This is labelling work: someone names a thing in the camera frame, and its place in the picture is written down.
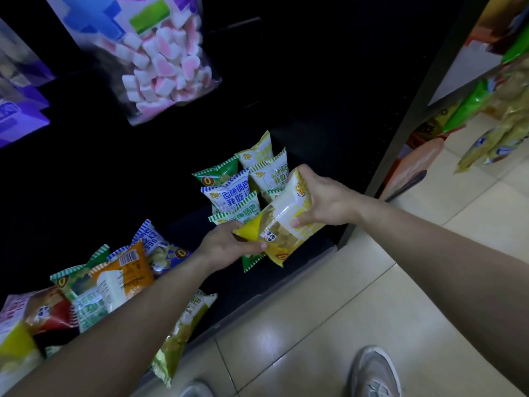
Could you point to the person's grey shoe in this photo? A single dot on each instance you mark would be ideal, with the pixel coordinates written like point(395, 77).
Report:
point(196, 390)
point(374, 374)

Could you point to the green hanging snack bag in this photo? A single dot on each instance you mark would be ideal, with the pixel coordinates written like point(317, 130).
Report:
point(471, 103)

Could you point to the pile of snack packets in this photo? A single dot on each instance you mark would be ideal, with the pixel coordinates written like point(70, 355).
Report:
point(115, 277)

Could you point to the yellow blue hanging bag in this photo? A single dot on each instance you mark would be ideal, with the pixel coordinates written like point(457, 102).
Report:
point(504, 128)

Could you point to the person's right grey shoe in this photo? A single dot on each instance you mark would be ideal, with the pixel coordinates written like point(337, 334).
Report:
point(374, 374)

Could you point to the person's left forearm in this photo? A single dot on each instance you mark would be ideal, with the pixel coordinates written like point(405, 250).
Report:
point(115, 339)

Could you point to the black shelf display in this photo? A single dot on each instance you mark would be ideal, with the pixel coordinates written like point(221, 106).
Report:
point(330, 78)

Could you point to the purple grape jelly bag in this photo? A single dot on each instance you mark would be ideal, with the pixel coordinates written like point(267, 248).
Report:
point(20, 115)

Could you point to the person's right forearm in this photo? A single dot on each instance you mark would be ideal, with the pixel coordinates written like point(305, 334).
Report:
point(446, 277)

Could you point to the person's left grey shoe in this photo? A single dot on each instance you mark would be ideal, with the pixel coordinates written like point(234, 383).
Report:
point(196, 390)

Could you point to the pink white marshmallow bag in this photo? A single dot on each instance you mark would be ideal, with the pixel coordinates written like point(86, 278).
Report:
point(157, 61)

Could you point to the person's left hand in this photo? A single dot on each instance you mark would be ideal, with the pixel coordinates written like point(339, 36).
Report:
point(225, 248)

